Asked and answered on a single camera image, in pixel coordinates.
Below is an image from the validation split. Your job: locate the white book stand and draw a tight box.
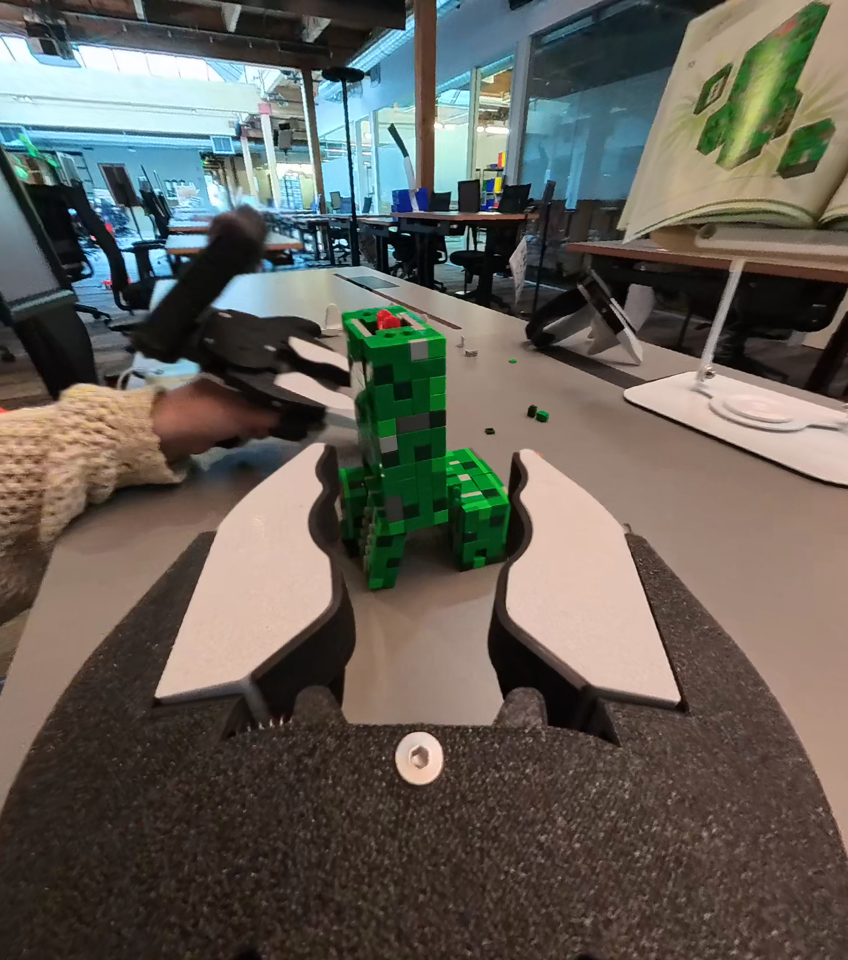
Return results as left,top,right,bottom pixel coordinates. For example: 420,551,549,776
622,221,848,489

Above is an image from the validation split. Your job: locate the white paper sign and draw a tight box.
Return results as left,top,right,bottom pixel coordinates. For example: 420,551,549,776
508,236,539,307

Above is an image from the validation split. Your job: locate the black white gripper device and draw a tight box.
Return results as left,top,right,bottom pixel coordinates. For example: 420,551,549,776
525,271,644,367

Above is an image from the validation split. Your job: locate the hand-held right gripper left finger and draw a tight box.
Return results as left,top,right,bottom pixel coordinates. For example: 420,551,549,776
154,442,357,725

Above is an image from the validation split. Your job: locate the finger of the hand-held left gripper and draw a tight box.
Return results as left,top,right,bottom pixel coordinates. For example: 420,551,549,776
283,333,356,393
270,373,359,432

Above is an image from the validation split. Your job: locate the wooden leg desk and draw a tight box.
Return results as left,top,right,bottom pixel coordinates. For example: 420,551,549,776
565,238,848,391

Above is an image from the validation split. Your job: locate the person's left hand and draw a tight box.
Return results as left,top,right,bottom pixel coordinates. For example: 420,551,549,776
152,378,282,460

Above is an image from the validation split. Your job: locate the dark top office desk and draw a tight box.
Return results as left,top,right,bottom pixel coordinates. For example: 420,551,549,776
391,210,541,301

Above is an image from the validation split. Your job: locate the black office chair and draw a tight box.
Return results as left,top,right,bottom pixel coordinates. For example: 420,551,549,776
450,182,518,305

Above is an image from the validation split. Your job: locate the green lego creeper model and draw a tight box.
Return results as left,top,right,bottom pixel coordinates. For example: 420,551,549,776
337,306,511,592

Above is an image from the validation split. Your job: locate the open lego instruction booklet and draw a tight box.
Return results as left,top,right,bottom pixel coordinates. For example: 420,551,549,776
616,0,848,241

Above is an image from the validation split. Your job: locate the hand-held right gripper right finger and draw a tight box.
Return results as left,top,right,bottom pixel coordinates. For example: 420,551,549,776
487,448,683,729

